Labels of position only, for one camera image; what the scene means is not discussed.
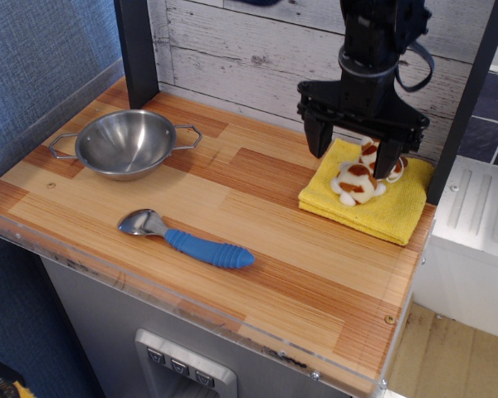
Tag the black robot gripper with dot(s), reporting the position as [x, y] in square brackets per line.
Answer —
[364, 101]

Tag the brown white plush toy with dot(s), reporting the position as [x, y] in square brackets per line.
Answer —
[355, 182]

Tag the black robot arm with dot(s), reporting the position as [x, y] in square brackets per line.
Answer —
[375, 29]

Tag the yellow folded cloth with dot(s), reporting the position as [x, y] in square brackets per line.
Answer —
[392, 216]

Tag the white toy sink unit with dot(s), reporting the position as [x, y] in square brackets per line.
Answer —
[458, 277]

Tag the silver dispenser button panel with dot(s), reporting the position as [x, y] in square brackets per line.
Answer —
[171, 370]

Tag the grey toy fridge cabinet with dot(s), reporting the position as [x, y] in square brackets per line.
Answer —
[268, 323]

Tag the yellow black object corner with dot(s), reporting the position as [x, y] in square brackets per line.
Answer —
[12, 384]

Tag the dark right vertical post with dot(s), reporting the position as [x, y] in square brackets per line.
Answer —
[480, 68]

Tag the dark vertical post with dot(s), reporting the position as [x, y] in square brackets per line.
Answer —
[480, 68]
[137, 49]

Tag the blue handled metal scoop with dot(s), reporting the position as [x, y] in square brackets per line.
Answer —
[223, 255]

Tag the steel bowl with handles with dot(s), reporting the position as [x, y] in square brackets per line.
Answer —
[129, 144]

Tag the dark left vertical post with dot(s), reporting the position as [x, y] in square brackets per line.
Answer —
[137, 49]

